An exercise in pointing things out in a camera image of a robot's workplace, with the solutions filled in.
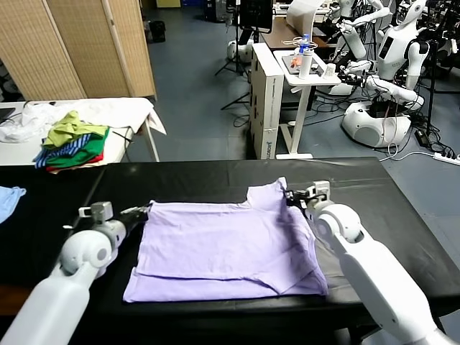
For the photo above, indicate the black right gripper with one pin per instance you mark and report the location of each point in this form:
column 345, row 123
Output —
column 306, row 200

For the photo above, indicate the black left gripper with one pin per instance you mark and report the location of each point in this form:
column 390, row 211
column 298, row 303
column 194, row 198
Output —
column 132, row 218

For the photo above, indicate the lavender printed t-shirt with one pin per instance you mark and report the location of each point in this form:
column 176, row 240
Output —
column 215, row 244

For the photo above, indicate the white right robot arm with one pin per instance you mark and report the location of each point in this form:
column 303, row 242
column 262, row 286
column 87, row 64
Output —
column 370, row 269

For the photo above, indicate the small white robot base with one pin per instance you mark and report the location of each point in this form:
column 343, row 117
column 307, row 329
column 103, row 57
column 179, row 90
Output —
column 244, row 53

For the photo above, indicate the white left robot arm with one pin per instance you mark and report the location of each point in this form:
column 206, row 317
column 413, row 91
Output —
column 72, row 273

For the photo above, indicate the red folded garment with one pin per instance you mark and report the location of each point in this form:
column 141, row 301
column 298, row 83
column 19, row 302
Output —
column 98, row 157

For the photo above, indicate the beige folded garment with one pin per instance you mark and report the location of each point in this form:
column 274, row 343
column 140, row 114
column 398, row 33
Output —
column 85, row 165

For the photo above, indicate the black table cover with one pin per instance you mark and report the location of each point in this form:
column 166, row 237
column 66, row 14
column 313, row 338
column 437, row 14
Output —
column 215, row 179
column 43, row 201

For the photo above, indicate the green folded garment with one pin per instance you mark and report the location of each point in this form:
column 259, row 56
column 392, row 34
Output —
column 89, row 148

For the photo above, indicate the tall white cardboard box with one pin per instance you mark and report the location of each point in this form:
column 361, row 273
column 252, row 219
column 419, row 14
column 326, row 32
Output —
column 267, row 107

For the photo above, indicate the white standing desk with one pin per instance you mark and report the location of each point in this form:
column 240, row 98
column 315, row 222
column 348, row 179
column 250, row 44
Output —
column 303, row 103

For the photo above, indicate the blue striped garment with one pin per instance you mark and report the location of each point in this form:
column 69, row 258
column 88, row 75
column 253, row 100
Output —
column 67, row 148

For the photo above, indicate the white cloth on side table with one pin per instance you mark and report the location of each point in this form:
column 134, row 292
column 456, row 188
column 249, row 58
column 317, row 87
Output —
column 122, row 107

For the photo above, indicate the black tripod stand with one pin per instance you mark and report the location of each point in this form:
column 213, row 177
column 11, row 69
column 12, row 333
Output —
column 235, row 101
column 237, row 53

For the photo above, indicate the lime green crumpled garment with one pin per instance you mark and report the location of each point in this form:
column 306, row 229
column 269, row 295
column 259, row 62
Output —
column 64, row 130

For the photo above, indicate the white cup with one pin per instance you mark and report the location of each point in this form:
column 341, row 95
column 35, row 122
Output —
column 330, row 71

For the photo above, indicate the white thermos bottle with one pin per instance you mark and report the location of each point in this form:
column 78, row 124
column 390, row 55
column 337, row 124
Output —
column 304, row 65

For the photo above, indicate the small orange toy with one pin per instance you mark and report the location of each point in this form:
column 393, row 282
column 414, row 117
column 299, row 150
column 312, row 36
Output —
column 295, row 62

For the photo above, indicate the light blue garment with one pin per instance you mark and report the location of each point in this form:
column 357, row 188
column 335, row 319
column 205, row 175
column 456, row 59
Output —
column 7, row 203

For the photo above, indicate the black power adapter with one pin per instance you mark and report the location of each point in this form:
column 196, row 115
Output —
column 422, row 137

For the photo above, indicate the white crumpled cloth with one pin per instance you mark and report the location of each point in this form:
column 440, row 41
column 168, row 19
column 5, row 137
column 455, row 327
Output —
column 32, row 118

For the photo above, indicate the blue-capped water bottle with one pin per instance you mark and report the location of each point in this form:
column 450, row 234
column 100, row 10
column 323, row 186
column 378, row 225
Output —
column 304, row 41

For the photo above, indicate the white power strip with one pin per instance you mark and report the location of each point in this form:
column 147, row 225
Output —
column 445, row 157

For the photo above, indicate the brown wooden desk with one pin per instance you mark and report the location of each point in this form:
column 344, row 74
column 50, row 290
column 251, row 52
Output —
column 275, row 39

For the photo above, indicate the white humanoid robot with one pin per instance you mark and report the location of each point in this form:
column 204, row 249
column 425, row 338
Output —
column 354, row 42
column 391, row 50

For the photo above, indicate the black laptop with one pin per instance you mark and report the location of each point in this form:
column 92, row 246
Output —
column 6, row 114

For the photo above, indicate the black stand pole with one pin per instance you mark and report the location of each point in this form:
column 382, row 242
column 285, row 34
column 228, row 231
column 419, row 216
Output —
column 432, row 89

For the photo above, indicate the white curved plastic cover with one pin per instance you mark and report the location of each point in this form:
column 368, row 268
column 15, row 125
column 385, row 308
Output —
column 300, row 17

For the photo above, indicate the bamboo folding screen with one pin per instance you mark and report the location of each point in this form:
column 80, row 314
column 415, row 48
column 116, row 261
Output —
column 72, row 46

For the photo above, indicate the black floor bin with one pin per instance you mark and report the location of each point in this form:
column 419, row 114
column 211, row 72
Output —
column 157, row 31

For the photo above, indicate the black monitor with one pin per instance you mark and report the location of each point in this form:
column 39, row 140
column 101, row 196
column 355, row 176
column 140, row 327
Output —
column 256, row 13

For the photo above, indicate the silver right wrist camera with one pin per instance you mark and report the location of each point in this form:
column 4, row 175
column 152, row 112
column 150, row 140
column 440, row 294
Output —
column 321, row 190

